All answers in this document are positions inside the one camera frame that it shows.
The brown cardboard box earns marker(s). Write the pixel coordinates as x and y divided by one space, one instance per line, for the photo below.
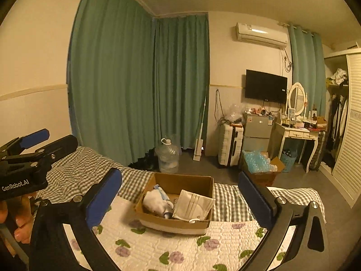
170 186

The white flat mop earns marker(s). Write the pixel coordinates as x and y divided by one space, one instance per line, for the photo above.
199 142

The large clear water jug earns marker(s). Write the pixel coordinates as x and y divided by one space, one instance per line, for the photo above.
168 156

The grey checked bedsheet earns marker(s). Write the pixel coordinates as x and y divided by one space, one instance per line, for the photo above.
77 172

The white striped cloth bag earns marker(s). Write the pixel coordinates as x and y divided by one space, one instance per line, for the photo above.
191 207

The white socks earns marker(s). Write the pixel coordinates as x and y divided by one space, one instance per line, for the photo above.
168 208

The large green curtain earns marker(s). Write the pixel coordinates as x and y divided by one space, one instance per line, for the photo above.
134 79

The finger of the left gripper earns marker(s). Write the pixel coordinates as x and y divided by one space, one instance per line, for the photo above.
51 152
18 145

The small green curtain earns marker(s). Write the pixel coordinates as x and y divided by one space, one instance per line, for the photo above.
308 66

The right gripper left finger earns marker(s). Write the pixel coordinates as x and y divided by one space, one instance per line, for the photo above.
50 248

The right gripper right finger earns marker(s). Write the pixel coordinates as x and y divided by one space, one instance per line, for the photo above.
308 248

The white fluffy stuffing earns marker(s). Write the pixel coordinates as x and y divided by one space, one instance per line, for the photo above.
153 202

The white air conditioner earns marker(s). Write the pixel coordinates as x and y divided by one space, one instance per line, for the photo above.
260 35

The hanging dark clothes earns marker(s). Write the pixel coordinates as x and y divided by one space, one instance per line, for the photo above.
337 121

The person's left hand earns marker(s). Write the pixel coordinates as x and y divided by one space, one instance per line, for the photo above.
19 209

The blue laundry basket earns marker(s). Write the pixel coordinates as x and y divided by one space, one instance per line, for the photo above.
288 157

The box of water bottles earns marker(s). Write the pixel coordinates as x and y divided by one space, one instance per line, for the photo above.
260 168

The clear plastic bag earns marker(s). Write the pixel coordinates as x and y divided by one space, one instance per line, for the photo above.
235 113

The white louvered wardrobe door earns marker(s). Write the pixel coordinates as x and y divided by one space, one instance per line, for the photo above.
347 168

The white oval vanity mirror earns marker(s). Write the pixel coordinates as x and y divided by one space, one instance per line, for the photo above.
296 100

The floral white quilt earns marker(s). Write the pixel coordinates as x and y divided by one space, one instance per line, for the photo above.
132 246

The black wall television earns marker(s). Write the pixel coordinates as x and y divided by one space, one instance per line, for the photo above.
266 87

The silver mini fridge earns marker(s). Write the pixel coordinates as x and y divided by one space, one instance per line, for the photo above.
257 132

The white suitcase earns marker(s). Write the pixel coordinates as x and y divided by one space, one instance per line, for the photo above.
230 144

